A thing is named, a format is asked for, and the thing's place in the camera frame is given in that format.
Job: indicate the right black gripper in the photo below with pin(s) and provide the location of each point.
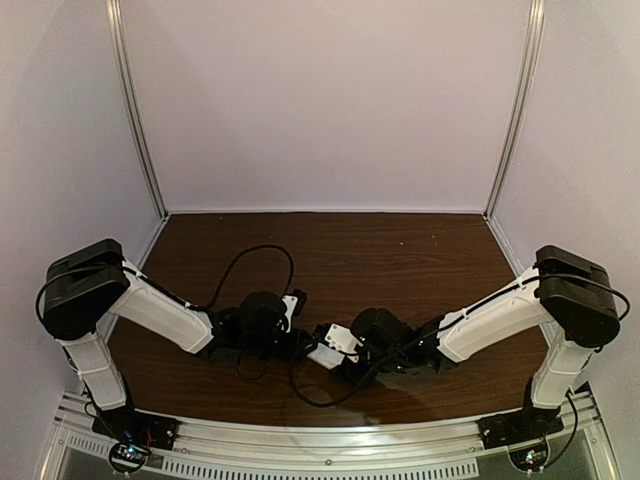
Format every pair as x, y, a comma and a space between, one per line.
353, 376

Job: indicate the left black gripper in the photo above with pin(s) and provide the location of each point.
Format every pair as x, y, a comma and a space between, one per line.
295, 353

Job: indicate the white remote control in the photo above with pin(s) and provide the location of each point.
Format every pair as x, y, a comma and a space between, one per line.
326, 356

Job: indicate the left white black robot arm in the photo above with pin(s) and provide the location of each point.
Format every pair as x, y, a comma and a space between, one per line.
83, 287

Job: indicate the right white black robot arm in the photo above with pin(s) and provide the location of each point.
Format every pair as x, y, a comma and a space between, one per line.
560, 288

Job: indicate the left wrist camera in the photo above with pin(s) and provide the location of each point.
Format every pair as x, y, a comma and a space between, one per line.
294, 303

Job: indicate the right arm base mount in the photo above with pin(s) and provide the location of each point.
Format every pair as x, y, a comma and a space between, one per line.
524, 433

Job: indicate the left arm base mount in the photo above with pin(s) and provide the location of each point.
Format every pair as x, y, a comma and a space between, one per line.
137, 436

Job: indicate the left aluminium corner post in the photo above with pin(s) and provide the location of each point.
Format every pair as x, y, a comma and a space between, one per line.
131, 105

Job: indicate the aluminium corner post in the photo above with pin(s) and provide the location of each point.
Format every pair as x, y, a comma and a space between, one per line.
526, 76
131, 105

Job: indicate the right aluminium corner post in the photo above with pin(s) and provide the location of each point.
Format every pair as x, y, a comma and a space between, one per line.
526, 76

